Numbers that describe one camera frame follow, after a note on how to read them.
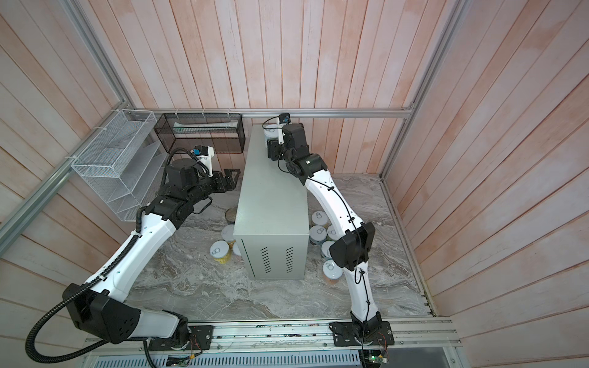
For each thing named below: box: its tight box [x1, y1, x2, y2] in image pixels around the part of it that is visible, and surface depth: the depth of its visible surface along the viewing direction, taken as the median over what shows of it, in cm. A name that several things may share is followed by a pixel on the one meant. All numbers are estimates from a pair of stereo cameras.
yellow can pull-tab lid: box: [209, 239, 230, 259], surface depth 90 cm
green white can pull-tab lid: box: [263, 123, 287, 141], surface depth 81 cm
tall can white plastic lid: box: [220, 223, 236, 243], surface depth 92 cm
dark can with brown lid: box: [225, 207, 238, 225], surface depth 95 cm
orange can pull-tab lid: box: [322, 259, 344, 280], surface depth 85 cm
